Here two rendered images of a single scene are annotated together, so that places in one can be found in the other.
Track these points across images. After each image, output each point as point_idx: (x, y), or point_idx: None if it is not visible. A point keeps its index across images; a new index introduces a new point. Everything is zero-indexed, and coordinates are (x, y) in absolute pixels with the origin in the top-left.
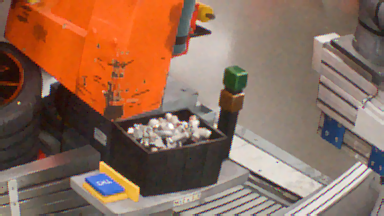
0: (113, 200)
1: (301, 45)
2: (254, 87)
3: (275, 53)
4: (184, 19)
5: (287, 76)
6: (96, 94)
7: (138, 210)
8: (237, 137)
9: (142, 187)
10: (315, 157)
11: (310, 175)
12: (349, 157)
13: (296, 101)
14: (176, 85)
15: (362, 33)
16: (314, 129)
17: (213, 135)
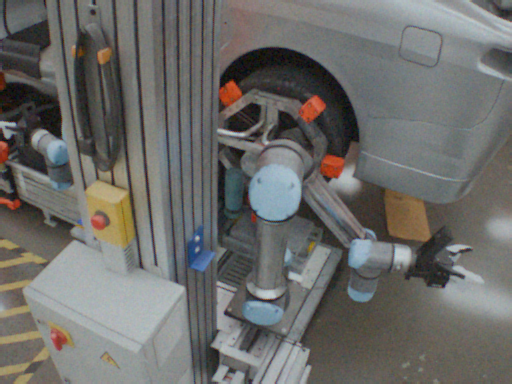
0: (80, 227)
1: (492, 295)
2: (398, 287)
3: (456, 286)
4: (228, 200)
5: (433, 298)
6: None
7: (80, 236)
8: (310, 287)
9: None
10: (342, 338)
11: (289, 333)
12: (361, 364)
13: (406, 310)
14: (295, 245)
15: None
16: (380, 328)
17: None
